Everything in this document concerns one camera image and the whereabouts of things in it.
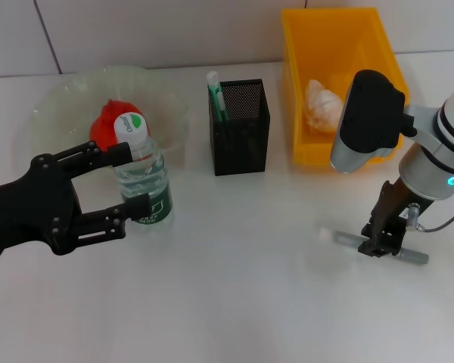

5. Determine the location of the right gripper cable with plug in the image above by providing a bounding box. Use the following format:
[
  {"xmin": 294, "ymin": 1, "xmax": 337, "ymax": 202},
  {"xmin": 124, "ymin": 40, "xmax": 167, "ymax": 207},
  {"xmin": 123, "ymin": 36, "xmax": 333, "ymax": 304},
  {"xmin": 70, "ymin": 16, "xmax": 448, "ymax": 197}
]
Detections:
[{"xmin": 406, "ymin": 202, "xmax": 454, "ymax": 232}]

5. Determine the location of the clear green-label water bottle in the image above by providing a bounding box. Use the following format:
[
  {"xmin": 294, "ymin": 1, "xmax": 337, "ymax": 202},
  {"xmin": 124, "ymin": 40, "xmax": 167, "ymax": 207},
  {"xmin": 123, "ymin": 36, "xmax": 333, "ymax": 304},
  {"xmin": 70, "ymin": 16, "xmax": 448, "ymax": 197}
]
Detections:
[{"xmin": 112, "ymin": 112, "xmax": 174, "ymax": 232}]

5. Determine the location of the green utility knife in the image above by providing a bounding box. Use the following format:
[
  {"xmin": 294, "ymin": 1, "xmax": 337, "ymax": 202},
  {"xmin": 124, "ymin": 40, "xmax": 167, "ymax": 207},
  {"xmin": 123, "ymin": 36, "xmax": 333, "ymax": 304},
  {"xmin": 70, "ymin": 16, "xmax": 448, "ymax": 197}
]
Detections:
[{"xmin": 207, "ymin": 70, "xmax": 228, "ymax": 123}]

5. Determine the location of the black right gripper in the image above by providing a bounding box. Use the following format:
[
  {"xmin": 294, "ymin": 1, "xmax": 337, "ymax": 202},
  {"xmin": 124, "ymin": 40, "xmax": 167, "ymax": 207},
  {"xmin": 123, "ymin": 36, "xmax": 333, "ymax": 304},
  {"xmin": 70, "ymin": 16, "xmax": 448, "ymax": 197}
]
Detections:
[{"xmin": 357, "ymin": 176, "xmax": 435, "ymax": 259}]

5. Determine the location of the grey marker pen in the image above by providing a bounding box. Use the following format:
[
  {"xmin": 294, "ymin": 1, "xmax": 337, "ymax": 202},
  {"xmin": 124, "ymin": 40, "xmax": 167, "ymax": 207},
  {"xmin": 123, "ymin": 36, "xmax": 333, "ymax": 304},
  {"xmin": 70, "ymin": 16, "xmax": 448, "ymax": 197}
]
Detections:
[{"xmin": 320, "ymin": 228, "xmax": 429, "ymax": 265}]

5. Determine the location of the white paper ball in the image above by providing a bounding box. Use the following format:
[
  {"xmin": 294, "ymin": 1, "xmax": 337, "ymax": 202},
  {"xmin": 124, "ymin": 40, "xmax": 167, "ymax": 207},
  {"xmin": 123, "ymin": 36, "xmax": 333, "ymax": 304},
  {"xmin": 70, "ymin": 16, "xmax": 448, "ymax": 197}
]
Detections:
[{"xmin": 304, "ymin": 79, "xmax": 346, "ymax": 134}]

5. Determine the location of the red-orange toy orange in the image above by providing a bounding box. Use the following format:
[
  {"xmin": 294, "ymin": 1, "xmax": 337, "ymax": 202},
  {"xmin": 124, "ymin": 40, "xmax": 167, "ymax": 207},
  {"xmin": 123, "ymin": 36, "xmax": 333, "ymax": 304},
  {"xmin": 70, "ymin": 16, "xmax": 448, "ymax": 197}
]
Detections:
[{"xmin": 89, "ymin": 98, "xmax": 148, "ymax": 150}]

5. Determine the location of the yellow plastic bin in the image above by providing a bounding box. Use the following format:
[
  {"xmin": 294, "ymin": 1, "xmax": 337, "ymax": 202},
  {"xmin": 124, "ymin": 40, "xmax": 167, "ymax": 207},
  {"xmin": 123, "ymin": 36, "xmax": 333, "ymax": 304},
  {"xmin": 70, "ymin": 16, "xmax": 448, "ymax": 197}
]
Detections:
[{"xmin": 280, "ymin": 6, "xmax": 410, "ymax": 166}]

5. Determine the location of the pale green glass fruit plate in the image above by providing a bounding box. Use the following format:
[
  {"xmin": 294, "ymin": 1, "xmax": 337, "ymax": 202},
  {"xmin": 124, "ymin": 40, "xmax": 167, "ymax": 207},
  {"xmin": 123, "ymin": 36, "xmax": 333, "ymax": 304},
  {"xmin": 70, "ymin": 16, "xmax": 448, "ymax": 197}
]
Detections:
[{"xmin": 29, "ymin": 66, "xmax": 191, "ymax": 163}]

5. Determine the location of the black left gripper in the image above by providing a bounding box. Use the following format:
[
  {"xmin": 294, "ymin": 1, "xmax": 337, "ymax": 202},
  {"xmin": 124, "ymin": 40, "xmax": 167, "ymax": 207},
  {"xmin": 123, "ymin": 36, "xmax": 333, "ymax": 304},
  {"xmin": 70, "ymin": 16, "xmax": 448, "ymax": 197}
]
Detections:
[{"xmin": 0, "ymin": 140, "xmax": 151, "ymax": 257}]

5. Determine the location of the black mesh pen holder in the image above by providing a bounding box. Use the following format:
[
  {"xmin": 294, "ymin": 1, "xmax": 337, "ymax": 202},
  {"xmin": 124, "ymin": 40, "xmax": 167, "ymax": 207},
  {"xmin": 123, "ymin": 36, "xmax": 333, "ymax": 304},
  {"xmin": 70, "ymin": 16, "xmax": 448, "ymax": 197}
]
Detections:
[{"xmin": 207, "ymin": 78, "xmax": 271, "ymax": 177}]

